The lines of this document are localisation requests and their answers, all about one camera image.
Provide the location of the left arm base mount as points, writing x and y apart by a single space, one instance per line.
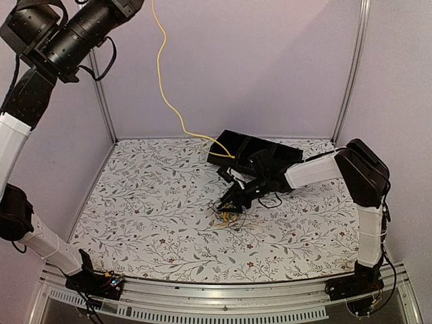
107 285

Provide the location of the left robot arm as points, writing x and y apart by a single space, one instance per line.
53 45

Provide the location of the left aluminium frame post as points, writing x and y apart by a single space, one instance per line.
101 98

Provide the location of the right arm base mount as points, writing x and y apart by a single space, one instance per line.
359 291

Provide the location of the black three-compartment bin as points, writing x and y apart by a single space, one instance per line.
252 156

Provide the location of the floral tablecloth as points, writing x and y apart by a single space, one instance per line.
152 214

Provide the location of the aluminium frame post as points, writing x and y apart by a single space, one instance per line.
101 98
359 42

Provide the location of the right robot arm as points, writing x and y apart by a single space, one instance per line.
365 175

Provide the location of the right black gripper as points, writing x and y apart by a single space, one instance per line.
232 196

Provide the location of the right aluminium frame post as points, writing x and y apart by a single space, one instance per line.
359 42

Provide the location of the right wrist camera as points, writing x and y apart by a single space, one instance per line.
230 175

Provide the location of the aluminium front rail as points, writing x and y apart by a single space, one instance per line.
298 301

